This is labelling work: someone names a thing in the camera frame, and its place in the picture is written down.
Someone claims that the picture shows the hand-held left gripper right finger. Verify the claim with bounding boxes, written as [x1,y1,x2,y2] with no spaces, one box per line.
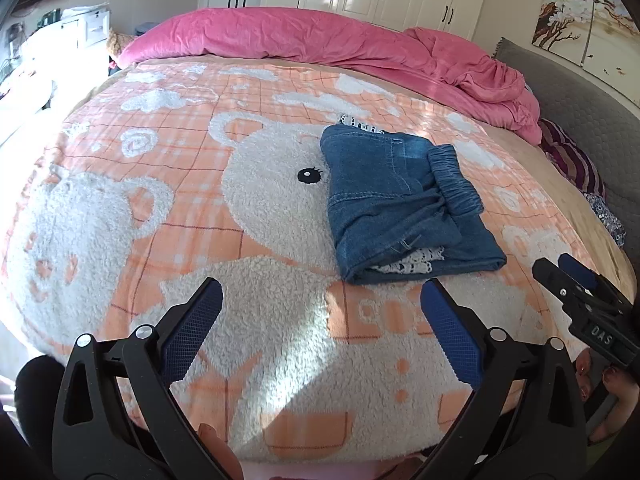
[400,277,589,480]

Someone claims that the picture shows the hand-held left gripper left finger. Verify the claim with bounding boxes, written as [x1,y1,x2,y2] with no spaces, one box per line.
[50,276,237,480]

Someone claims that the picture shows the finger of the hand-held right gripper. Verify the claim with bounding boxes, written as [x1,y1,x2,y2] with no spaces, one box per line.
[532,257,581,311]
[557,252,608,295]

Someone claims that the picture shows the blue denim pants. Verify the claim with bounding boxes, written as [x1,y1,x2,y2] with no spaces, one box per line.
[319,112,507,287]

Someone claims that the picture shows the person's right hand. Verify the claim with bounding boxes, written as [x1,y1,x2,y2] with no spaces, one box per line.
[574,350,640,448]

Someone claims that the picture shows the blue floral cloth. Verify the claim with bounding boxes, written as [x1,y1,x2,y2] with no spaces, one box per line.
[585,192,629,249]

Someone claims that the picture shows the purple striped pillow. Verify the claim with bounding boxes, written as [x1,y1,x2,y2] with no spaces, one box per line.
[537,119,609,197]

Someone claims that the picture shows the orange white fleece blanket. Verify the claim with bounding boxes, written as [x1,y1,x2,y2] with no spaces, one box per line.
[0,57,627,466]

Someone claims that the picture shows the grey padded headboard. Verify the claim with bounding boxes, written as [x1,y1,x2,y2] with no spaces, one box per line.
[492,37,640,283]

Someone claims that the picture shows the brown stuffed toy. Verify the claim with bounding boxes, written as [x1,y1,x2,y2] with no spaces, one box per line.
[107,30,134,59]

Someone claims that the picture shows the pink duvet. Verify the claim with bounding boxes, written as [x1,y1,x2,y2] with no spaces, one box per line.
[117,7,544,144]

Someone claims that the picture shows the white drawer cabinet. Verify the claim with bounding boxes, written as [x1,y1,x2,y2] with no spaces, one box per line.
[55,7,112,49]

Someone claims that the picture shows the tree blossom wall painting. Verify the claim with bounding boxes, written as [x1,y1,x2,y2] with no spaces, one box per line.
[532,0,640,111]

